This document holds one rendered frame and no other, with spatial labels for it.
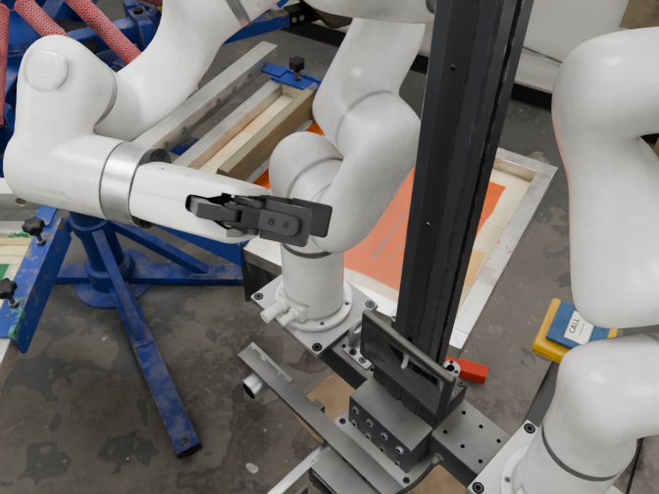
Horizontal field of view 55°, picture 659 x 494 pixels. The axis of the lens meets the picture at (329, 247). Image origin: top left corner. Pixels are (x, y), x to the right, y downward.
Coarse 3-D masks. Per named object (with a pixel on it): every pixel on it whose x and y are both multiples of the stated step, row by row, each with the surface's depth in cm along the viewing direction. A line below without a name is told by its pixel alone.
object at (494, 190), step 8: (312, 128) 163; (320, 128) 163; (488, 184) 149; (496, 184) 149; (488, 192) 147; (496, 192) 147; (488, 200) 145; (496, 200) 145; (488, 208) 143; (488, 216) 142; (480, 224) 140
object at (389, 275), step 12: (264, 180) 150; (348, 252) 134; (348, 264) 132; (360, 264) 132; (372, 264) 132; (384, 264) 132; (372, 276) 130; (384, 276) 130; (396, 276) 130; (396, 288) 127
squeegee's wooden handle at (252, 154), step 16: (304, 96) 155; (288, 112) 150; (304, 112) 156; (272, 128) 146; (288, 128) 152; (256, 144) 142; (272, 144) 148; (240, 160) 139; (256, 160) 145; (240, 176) 141
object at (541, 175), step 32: (256, 96) 167; (288, 96) 173; (224, 128) 158; (192, 160) 149; (512, 160) 149; (544, 192) 142; (512, 224) 135; (256, 256) 129; (512, 256) 132; (480, 288) 123; (384, 320) 120; (448, 352) 116
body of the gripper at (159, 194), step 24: (144, 168) 54; (168, 168) 55; (144, 192) 54; (168, 192) 53; (192, 192) 52; (216, 192) 52; (240, 192) 53; (264, 192) 59; (144, 216) 54; (168, 216) 53; (192, 216) 53; (240, 240) 55
